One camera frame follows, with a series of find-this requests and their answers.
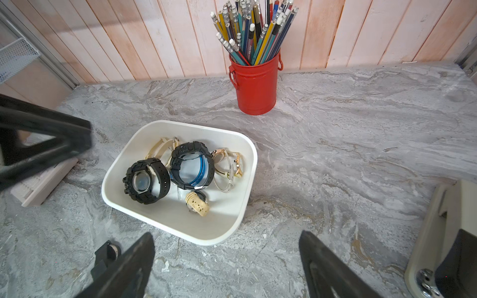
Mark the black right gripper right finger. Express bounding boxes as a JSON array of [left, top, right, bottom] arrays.
[[299, 230, 380, 298]]

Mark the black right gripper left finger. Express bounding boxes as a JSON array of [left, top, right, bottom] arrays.
[[77, 232, 155, 298]]

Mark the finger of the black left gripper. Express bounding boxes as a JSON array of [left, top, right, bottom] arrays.
[[1, 94, 93, 191]]

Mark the black watch with keychain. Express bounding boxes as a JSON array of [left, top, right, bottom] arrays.
[[91, 240, 121, 281]]

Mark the black digital watch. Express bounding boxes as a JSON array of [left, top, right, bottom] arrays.
[[170, 141, 215, 189], [122, 158, 171, 204]]

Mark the blue translucent plastic watch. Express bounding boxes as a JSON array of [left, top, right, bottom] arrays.
[[179, 153, 207, 186]]

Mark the cream silicone watch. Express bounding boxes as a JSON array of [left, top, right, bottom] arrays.
[[145, 137, 181, 168]]

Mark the gold bracelet watch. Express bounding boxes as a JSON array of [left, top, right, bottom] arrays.
[[212, 149, 243, 178]]

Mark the small beige strap watch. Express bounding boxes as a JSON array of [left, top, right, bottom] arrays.
[[214, 165, 234, 193]]

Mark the white plastic storage box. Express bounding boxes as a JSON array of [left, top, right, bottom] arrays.
[[101, 120, 258, 246]]

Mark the black and cream utility knife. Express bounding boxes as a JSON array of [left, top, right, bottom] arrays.
[[404, 180, 477, 298]]

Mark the red metal pencil bucket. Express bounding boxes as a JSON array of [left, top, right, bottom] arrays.
[[229, 53, 283, 115]]

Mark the bundle of coloured pencils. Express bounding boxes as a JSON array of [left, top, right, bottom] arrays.
[[210, 1, 299, 67]]

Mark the white wire mesh shelf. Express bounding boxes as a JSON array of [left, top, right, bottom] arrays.
[[0, 37, 40, 84]]

